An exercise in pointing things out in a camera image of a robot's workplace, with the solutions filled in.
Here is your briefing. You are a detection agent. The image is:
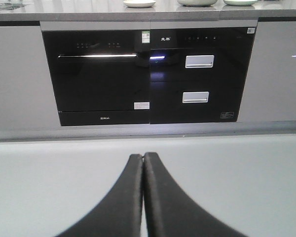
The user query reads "black two-drawer sterilizer cabinet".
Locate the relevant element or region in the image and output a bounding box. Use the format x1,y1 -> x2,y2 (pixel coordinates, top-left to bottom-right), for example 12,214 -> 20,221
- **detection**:
149,27 -> 255,124

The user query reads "mint green plate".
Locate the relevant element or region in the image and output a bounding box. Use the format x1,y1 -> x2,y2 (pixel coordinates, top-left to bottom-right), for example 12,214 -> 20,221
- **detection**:
223,0 -> 258,6

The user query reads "black built-in dishwasher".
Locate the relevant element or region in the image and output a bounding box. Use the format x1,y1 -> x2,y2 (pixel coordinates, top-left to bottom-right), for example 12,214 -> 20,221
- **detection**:
41,23 -> 150,126

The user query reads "cream white plate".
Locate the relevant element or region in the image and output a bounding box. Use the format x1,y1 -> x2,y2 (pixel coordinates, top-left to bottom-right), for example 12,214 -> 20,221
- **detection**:
123,0 -> 156,8

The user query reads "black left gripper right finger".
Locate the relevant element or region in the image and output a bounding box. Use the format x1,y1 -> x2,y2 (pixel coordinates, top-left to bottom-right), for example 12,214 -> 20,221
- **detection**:
144,152 -> 243,237

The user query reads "pale green electric cooking pot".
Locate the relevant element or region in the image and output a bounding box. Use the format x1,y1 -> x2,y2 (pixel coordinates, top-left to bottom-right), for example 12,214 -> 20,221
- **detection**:
177,0 -> 217,7

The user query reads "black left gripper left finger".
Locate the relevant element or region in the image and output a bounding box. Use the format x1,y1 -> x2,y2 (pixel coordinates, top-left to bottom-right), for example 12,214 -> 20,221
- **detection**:
58,154 -> 143,237

